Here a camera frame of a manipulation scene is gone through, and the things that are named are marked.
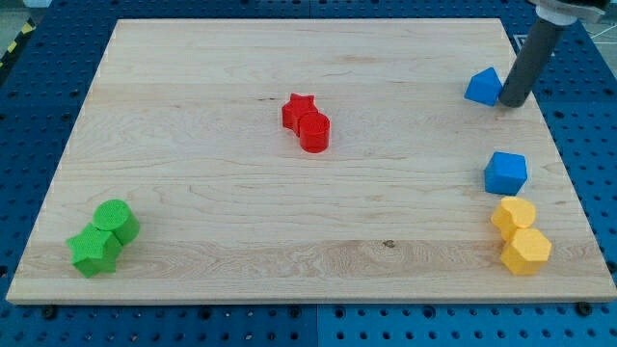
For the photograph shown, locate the yellow hexagon block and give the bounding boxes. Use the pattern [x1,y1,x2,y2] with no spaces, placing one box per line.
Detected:
[500,228,552,276]

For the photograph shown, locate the wooden board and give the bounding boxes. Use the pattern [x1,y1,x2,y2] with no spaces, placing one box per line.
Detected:
[7,18,616,305]

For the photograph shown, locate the red star block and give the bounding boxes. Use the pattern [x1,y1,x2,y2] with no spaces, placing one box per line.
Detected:
[282,93,317,137]

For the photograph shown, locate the red cylinder block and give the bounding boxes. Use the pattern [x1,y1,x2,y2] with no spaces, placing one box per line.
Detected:
[299,112,331,153]

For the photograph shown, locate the blue triangle block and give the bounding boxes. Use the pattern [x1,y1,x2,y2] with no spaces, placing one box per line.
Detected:
[464,67,502,107]

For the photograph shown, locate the blue cube block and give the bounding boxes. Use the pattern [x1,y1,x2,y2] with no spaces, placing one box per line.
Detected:
[484,151,527,196]

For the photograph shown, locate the yellow heart block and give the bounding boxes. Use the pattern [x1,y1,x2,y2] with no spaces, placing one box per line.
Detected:
[491,197,536,241]

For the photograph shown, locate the green star block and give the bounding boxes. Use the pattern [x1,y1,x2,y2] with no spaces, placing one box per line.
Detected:
[67,224,123,278]

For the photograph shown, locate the green cylinder block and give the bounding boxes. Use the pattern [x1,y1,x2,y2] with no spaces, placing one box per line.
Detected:
[93,200,140,245]

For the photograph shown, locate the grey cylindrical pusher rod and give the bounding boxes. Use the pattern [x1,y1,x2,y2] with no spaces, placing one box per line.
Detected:
[498,17,567,108]

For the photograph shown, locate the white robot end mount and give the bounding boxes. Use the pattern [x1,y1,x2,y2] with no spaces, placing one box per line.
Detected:
[528,0,608,26]

